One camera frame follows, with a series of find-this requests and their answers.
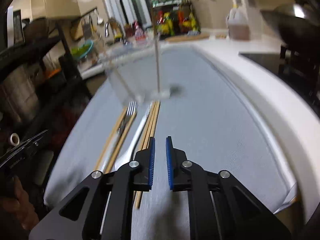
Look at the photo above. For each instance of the black spice rack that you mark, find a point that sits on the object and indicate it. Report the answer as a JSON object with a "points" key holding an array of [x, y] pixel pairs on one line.
{"points": [[175, 18]]}

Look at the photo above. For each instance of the plastic cooking oil jug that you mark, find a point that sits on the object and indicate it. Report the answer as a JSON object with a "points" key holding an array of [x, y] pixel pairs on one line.
{"points": [[237, 24]]}

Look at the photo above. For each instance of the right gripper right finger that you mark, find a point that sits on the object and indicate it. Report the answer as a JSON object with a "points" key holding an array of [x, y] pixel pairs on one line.
{"points": [[220, 207]]}

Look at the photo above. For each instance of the clear plastic utensil holder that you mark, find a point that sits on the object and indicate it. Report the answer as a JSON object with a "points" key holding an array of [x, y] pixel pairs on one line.
{"points": [[131, 71]]}

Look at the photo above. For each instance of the person's left hand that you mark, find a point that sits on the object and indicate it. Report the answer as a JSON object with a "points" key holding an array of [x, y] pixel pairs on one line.
{"points": [[19, 206]]}

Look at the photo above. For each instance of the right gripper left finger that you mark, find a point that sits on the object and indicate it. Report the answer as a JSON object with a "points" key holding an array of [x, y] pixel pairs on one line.
{"points": [[100, 207]]}

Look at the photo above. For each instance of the wooden chopstick group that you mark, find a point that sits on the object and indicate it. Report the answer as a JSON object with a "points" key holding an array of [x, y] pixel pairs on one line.
{"points": [[143, 137], [155, 117], [138, 195]]}

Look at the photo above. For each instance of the white handled metal fork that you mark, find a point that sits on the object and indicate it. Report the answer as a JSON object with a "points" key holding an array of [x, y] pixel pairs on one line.
{"points": [[131, 108]]}

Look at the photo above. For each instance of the black gas stove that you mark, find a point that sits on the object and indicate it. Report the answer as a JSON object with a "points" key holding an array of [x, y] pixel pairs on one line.
{"points": [[297, 71]]}

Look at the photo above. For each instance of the green and blue colander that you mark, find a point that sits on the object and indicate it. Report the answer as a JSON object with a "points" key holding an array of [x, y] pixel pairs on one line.
{"points": [[80, 52]]}

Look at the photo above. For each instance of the red dish soap bottle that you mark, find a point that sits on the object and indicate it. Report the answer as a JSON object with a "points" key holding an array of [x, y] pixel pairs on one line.
{"points": [[139, 33]]}

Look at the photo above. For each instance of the round wooden cutting board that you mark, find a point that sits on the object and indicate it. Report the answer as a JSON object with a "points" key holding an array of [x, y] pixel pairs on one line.
{"points": [[187, 38]]}

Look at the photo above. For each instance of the black storage shelf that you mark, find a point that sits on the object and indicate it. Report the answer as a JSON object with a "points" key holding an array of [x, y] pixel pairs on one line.
{"points": [[41, 87]]}

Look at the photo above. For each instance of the hanging white ladle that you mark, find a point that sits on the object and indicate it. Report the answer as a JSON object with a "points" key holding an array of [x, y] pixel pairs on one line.
{"points": [[100, 20]]}

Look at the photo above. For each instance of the metal box grater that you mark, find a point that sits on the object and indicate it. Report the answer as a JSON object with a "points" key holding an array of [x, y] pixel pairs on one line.
{"points": [[86, 28]]}

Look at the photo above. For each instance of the chrome kitchen faucet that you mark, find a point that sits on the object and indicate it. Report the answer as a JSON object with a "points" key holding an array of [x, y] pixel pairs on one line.
{"points": [[114, 27]]}

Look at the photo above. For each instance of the steel wok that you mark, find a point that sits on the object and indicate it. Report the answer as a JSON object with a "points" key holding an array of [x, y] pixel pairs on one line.
{"points": [[296, 23]]}

